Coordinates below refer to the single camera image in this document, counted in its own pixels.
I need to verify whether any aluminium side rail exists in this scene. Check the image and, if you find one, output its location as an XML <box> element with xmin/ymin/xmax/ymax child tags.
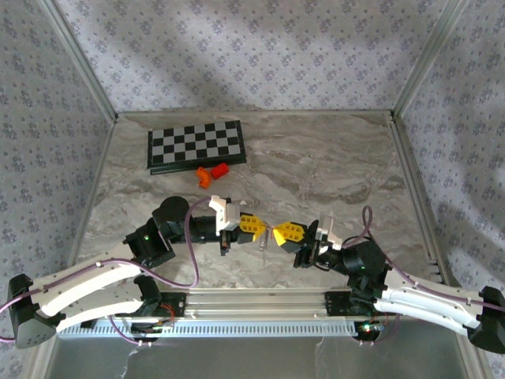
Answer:
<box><xmin>388</xmin><ymin>112</ymin><xmax>462</xmax><ymax>289</ymax></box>
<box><xmin>62</xmin><ymin>116</ymin><xmax>119</xmax><ymax>287</ymax></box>

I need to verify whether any aluminium back rail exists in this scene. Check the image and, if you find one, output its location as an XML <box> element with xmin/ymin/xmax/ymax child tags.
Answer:
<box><xmin>116</xmin><ymin>110</ymin><xmax>395</xmax><ymax>118</ymax></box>

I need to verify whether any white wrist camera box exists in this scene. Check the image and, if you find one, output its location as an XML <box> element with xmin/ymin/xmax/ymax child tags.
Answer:
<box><xmin>315</xmin><ymin>214</ymin><xmax>345</xmax><ymax>252</ymax></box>
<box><xmin>208</xmin><ymin>195</ymin><xmax>241</xmax><ymax>234</ymax></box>

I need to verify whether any aluminium frame post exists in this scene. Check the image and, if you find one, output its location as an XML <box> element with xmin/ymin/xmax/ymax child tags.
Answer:
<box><xmin>38</xmin><ymin>0</ymin><xmax>119</xmax><ymax>122</ymax></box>
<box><xmin>391</xmin><ymin>0</ymin><xmax>473</xmax><ymax>119</ymax></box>

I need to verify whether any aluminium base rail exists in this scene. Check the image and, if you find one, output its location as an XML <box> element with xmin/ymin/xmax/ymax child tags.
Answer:
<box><xmin>42</xmin><ymin>287</ymin><xmax>473</xmax><ymax>321</ymax></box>

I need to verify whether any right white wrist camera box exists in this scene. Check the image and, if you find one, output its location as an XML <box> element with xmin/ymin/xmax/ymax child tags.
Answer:
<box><xmin>315</xmin><ymin>214</ymin><xmax>345</xmax><ymax>252</ymax></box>

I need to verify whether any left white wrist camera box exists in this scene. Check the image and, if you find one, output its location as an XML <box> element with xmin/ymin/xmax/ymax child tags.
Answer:
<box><xmin>208</xmin><ymin>195</ymin><xmax>241</xmax><ymax>234</ymax></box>

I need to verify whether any white slotted cable duct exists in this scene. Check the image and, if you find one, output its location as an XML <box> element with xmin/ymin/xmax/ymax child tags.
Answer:
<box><xmin>78</xmin><ymin>320</ymin><xmax>362</xmax><ymax>340</ymax></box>

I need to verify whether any grey metal sheet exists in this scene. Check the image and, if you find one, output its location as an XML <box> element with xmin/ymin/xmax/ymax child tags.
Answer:
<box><xmin>43</xmin><ymin>337</ymin><xmax>474</xmax><ymax>379</ymax></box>

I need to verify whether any black grey chessboard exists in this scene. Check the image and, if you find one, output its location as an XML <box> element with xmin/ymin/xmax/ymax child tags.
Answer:
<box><xmin>147</xmin><ymin>119</ymin><xmax>248</xmax><ymax>176</ymax></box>

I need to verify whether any orange curved block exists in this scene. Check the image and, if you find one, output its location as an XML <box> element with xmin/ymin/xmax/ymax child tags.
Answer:
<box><xmin>196</xmin><ymin>166</ymin><xmax>213</xmax><ymax>190</ymax></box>

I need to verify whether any small circuit board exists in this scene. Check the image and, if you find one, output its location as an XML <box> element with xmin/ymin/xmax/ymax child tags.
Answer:
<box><xmin>353</xmin><ymin>320</ymin><xmax>386</xmax><ymax>341</ymax></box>
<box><xmin>130</xmin><ymin>321</ymin><xmax>174</xmax><ymax>343</ymax></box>

